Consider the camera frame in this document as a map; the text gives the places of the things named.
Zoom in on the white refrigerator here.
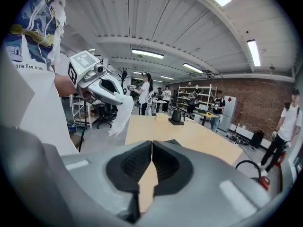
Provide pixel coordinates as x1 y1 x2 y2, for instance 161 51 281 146
217 95 238 133

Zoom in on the white metal shelf rack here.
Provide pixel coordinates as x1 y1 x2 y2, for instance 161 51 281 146
177 84 218 111

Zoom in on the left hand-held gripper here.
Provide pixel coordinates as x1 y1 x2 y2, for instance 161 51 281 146
68 51 124 106

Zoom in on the white frame rack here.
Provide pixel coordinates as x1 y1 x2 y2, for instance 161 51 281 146
69 94 101 130

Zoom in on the white printed t-shirt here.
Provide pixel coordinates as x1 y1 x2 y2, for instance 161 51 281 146
4 0 80 156

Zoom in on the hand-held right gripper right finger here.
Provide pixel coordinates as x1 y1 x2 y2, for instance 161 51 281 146
142 140 272 227

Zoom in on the black kettle on base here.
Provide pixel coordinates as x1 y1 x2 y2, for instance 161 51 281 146
168 109 186 126

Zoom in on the person's left forearm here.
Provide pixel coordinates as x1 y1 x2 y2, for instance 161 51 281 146
54 73 78 97

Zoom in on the round white table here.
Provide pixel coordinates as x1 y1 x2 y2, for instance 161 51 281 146
152 98 168 116

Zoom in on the black coat stand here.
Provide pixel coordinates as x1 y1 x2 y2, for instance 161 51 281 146
117 67 130 90

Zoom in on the black office chair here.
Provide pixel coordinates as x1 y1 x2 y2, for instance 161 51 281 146
95 102 118 130

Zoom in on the light wooden tissue box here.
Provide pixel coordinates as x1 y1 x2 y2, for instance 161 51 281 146
155 113 172 122

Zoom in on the red fire extinguisher black hose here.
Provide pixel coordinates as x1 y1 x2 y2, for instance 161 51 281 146
235 159 271 192

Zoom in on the white tissue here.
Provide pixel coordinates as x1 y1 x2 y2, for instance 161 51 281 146
108 94 134 137

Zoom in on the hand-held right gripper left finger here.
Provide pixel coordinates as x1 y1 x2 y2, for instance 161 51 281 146
60 140 152 224

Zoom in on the black floor box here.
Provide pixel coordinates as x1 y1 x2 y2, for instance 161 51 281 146
250 130 265 149

